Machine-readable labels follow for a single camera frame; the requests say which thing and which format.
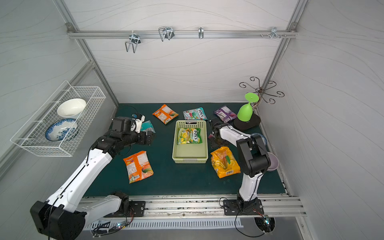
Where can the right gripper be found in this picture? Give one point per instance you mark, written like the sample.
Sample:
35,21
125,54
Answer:
214,132

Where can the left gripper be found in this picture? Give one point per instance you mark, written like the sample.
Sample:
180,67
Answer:
148,137

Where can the teal mint blossom candy bag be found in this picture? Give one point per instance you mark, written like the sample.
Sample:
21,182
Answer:
147,126

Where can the green spring tea candy bag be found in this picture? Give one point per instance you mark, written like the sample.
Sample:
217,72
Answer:
189,136

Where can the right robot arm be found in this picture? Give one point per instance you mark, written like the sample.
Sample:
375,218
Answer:
188,164

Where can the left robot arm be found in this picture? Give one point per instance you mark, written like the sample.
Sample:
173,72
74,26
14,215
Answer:
61,217

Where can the light green plastic basket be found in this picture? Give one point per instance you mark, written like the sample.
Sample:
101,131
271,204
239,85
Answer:
191,153

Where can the yellow orange candy bag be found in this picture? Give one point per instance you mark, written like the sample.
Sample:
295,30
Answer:
224,162

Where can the purple candy bag far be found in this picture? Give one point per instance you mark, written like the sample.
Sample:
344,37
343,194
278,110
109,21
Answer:
225,114

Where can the orange fruits candy bag far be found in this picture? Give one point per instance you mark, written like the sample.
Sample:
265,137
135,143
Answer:
165,114

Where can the orange candy bag near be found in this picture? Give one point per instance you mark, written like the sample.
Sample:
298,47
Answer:
138,167

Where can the mint blossom candy bag front-up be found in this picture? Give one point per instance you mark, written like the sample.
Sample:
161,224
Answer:
195,114

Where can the green plastic wine glass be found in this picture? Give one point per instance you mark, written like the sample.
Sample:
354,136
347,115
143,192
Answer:
246,111

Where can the blue floral small bowl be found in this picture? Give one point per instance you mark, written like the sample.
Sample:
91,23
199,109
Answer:
262,136

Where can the lilac bowl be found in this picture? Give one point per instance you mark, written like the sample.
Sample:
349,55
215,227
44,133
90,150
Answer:
274,162

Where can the black metal cup stand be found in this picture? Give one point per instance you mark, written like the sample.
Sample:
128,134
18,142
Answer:
261,91

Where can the white bowl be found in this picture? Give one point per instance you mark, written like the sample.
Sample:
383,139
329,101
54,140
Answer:
71,109

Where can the blue floral plate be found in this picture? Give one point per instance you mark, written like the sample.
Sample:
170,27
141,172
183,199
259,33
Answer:
64,129

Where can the metal double hook left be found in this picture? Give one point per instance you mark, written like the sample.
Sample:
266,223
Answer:
133,42

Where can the metal double hook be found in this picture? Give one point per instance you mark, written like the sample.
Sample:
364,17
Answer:
133,42
166,33

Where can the metal double hook middle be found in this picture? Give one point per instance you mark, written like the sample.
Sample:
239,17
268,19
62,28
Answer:
166,33

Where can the metal single hook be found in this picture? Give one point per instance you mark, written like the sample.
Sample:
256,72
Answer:
201,32

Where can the metal hook right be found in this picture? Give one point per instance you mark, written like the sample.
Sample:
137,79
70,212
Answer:
274,34

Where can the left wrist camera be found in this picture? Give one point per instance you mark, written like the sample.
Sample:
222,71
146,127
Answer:
127,124

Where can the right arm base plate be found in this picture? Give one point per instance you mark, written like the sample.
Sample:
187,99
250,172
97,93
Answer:
241,208

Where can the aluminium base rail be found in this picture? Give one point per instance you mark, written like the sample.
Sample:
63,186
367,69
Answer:
215,206

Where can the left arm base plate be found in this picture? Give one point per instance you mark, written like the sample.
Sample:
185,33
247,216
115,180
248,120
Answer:
135,208

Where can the white wire wall basket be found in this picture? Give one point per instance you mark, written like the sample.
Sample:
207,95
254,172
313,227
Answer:
31,136

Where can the aluminium top rail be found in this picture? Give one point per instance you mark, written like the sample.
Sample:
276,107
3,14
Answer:
208,34

